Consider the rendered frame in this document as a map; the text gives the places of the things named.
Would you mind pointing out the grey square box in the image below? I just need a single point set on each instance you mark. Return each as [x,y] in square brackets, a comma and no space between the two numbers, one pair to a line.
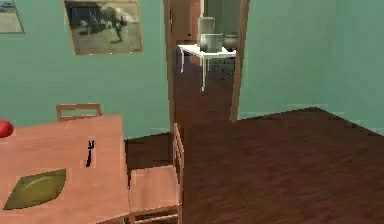
[211,42]

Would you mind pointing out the framed grey photograph picture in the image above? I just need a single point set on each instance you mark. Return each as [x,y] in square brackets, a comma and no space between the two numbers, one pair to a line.
[104,26]

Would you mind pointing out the grey round pot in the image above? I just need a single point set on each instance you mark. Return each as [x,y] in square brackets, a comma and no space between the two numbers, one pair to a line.
[230,42]

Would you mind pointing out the olive green square plate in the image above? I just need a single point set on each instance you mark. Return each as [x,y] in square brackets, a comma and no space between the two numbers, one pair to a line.
[36,188]

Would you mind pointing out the red apple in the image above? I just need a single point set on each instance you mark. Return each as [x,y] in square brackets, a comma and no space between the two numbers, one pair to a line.
[4,128]

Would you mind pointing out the black fork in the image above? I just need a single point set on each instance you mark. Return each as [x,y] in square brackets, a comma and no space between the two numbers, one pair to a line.
[89,155]

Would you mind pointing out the tall pale grey container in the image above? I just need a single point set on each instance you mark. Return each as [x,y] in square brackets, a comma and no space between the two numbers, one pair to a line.
[206,25]

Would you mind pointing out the light wooden dining table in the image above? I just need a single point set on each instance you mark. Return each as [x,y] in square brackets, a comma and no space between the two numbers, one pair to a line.
[66,173]

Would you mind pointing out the framed pale landscape picture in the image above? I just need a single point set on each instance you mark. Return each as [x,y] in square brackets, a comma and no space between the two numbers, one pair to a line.
[9,18]

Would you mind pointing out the white side table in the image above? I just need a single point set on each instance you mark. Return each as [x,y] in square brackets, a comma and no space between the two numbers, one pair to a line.
[204,55]

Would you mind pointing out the light wooden chair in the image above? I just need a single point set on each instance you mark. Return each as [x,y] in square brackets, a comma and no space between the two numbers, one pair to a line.
[78,111]
[153,186]

